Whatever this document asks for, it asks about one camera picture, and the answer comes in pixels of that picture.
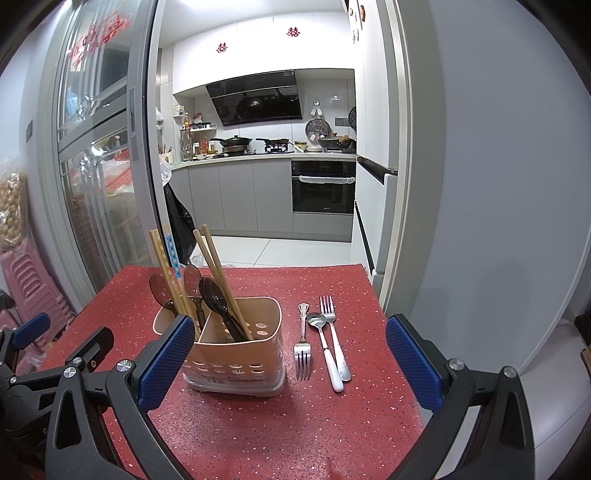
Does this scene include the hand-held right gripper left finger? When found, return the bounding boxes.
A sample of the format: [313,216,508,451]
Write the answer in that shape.
[44,315,197,480]

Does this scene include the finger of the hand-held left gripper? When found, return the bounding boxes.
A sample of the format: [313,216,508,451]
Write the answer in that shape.
[0,313,51,371]
[9,327,115,389]

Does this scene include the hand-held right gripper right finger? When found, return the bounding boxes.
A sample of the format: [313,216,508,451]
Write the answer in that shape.
[385,314,536,480]

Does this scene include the black-handled steel spoon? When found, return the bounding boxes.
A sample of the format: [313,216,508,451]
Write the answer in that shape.
[183,264,206,324]
[198,276,250,343]
[148,274,178,315]

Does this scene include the beige plastic cutlery holder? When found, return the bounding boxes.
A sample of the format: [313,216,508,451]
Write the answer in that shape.
[153,295,287,398]

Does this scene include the wooden chopstick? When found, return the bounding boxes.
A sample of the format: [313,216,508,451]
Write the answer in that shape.
[193,228,247,341]
[202,224,254,340]
[148,229,189,320]

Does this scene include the blue patterned chopstick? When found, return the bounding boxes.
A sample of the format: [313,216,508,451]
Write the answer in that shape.
[163,224,182,281]

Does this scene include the stack of pink plastic stools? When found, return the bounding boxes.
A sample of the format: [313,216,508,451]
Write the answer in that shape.
[0,240,75,352]

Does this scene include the plain steel fork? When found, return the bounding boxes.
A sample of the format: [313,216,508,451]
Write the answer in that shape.
[320,295,352,382]

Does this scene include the clear bag of nuts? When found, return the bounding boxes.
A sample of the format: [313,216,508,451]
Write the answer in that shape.
[0,157,28,252]

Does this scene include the black plastic bag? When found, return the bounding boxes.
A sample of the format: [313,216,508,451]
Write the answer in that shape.
[163,182,197,264]

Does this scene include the black floor item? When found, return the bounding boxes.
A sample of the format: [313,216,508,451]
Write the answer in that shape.
[573,309,591,347]

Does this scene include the grey kitchen base cabinets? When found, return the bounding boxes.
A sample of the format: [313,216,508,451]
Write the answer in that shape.
[172,159,356,243]

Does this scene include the white refrigerator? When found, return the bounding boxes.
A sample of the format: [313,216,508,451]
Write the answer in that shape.
[353,0,407,287]

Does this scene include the black built-in oven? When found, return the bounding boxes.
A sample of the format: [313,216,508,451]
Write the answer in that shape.
[291,159,357,215]

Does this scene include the glass sliding door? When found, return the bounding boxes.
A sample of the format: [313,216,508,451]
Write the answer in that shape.
[37,0,160,291]

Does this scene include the spice rack with bottles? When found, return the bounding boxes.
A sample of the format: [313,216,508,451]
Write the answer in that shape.
[178,108,220,160]

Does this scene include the lidded black wok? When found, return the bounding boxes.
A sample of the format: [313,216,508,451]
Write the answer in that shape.
[210,135,254,151]

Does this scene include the black wok with food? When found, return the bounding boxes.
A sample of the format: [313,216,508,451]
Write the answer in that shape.
[318,135,357,151]

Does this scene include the small light table fan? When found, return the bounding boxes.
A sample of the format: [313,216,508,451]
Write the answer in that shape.
[305,117,329,144]

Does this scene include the black range hood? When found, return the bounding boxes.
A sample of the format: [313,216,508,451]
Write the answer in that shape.
[205,69,303,127]

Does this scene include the red paper door decal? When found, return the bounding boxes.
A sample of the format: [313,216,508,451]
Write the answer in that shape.
[67,16,127,70]

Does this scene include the white-handled steel spoon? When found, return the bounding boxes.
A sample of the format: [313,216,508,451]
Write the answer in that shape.
[307,312,345,394]

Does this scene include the ornate-handled steel fork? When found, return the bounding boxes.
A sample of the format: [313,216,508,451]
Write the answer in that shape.
[294,302,313,381]

